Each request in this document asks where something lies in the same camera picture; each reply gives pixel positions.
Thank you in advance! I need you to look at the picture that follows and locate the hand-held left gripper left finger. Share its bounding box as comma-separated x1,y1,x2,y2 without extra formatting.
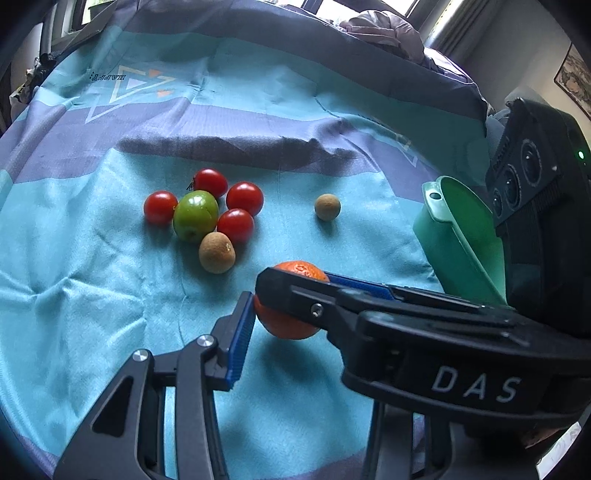
53,291,257,480

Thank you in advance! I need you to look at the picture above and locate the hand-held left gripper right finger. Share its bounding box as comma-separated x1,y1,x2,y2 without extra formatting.
362,399,455,480

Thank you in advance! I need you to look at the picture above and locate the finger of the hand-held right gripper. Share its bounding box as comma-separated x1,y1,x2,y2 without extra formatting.
329,272,509,319
255,268,529,344

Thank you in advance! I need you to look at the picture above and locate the orange tangerine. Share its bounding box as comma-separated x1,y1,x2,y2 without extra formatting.
254,261,331,340

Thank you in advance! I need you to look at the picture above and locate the green plastic container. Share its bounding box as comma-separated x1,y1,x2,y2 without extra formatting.
413,175,509,306

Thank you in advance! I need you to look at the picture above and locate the red cherry tomato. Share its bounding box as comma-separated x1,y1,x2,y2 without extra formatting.
217,208,256,244
193,168,229,199
226,181,265,217
143,191,179,225

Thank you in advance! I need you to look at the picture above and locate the green jujube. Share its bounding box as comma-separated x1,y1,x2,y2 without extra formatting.
173,190,219,244

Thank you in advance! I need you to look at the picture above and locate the grey curtain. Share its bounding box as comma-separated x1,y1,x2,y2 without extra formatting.
431,0,481,58

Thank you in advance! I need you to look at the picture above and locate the grey crumpled quilt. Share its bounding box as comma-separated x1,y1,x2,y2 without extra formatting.
339,9,428,63

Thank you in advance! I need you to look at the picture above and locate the framed wall picture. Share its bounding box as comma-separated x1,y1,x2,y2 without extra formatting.
554,44,591,123

